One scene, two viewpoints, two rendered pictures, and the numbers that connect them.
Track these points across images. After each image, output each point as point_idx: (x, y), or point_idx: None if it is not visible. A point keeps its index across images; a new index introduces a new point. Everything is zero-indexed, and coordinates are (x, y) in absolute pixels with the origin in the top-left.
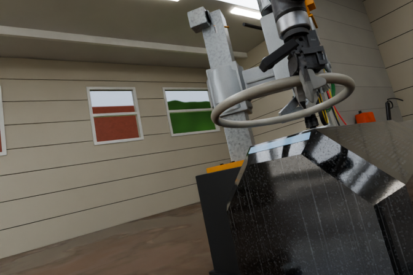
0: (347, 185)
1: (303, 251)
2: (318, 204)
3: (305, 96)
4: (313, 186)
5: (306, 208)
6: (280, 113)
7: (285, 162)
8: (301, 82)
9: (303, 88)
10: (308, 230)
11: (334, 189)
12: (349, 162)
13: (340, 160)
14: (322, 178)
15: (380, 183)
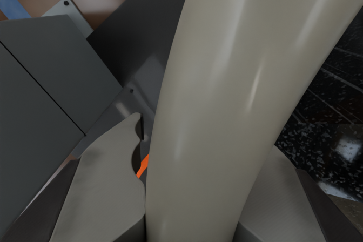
0: (289, 125)
1: (341, 37)
2: (334, 82)
3: (136, 116)
4: (355, 94)
5: (356, 66)
6: None
7: None
8: (132, 172)
9: (128, 140)
10: (342, 53)
11: (310, 109)
12: (315, 168)
13: (331, 162)
14: (338, 112)
15: None
